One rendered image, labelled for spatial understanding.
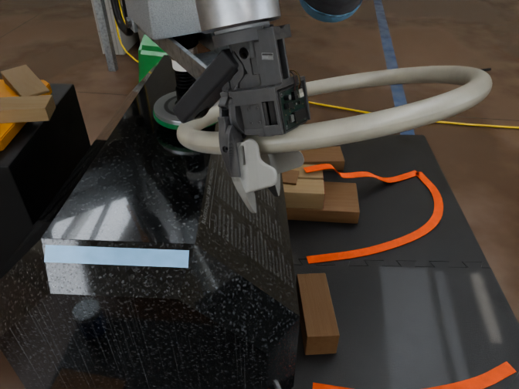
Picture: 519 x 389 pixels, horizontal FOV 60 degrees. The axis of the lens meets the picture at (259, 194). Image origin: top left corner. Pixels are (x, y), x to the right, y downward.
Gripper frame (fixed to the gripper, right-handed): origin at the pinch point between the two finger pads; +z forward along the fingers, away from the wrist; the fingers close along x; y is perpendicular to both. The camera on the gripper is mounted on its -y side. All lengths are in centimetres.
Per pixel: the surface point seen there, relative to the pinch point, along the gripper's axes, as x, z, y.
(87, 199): 17, 11, -64
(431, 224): 168, 84, -22
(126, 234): 14, 17, -49
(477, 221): 186, 89, -4
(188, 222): 23.8, 18.0, -39.3
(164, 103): 55, -5, -69
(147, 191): 27, 12, -54
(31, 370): -3, 53, -84
